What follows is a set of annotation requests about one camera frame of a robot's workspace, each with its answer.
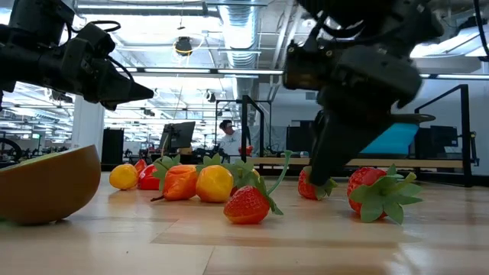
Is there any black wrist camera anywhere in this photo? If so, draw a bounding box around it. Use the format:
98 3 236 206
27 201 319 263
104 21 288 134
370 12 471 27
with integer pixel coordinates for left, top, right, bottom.
283 40 342 92
62 21 117 77

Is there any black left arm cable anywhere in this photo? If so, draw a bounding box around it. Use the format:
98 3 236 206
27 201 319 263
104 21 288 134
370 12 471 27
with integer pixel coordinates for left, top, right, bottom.
90 20 122 34

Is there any tall black cabinet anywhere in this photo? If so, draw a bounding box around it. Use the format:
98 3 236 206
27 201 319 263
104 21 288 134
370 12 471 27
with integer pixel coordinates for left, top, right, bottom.
100 128 125 172

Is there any red toy strawberry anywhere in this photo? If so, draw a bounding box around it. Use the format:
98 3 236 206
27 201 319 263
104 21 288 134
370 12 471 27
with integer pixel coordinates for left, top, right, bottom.
346 163 424 225
224 157 264 198
297 166 339 202

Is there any toy strawberry long stem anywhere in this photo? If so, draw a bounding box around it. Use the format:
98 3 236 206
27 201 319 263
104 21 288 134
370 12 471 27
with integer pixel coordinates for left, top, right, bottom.
223 150 294 225

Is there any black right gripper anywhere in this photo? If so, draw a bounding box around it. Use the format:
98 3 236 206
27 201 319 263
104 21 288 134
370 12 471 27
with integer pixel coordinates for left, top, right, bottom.
309 44 423 185

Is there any black hanging camera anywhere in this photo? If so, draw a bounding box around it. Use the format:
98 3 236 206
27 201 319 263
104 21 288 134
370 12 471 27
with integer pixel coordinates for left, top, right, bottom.
173 36 194 57

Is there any yellow-orange toy fruit with leaf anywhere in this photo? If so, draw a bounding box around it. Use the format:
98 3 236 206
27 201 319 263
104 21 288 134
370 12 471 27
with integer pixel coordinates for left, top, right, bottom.
195 153 235 204

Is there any small orange toy fruit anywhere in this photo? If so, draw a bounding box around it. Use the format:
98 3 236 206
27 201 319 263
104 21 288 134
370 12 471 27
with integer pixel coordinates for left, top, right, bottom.
108 163 139 191

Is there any blue collapsible bowl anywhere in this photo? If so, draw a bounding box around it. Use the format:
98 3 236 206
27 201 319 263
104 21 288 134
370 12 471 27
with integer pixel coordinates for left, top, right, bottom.
358 113 437 160

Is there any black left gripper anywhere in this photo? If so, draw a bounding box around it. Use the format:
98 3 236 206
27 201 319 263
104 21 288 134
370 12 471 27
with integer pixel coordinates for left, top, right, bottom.
37 40 154 111

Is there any black computer monitor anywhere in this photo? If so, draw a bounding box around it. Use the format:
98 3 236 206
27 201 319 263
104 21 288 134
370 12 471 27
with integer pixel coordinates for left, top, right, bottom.
159 121 197 154

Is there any long LED light bar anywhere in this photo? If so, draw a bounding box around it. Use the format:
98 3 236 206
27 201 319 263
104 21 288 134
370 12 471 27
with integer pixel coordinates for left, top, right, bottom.
108 66 489 80

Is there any person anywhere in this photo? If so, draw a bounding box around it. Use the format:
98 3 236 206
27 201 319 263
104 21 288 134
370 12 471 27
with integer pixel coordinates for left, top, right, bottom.
218 118 243 158

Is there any black aluminium table frame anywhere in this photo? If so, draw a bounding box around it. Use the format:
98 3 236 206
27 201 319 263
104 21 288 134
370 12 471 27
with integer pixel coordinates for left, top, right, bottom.
99 163 489 189

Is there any red toy bell pepper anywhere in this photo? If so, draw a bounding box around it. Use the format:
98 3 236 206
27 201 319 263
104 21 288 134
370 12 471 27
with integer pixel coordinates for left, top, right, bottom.
136 163 164 191

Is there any orange toy fruit with leaf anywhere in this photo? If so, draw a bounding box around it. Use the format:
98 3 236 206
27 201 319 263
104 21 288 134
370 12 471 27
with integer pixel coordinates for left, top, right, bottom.
150 154 199 202

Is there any silver ventilation duct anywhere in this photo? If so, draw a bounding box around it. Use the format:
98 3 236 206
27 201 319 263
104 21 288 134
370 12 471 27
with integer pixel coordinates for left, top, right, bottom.
218 0 265 70

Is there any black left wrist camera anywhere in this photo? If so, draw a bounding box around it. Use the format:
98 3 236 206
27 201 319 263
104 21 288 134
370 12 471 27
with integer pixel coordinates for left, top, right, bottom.
62 21 117 77

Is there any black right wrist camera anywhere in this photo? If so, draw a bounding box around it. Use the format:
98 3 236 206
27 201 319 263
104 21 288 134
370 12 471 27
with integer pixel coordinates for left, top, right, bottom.
283 40 342 92

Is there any wide black cabinet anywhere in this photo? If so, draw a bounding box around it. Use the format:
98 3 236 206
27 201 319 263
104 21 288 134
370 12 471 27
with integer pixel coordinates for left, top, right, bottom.
286 119 320 160
414 125 459 160

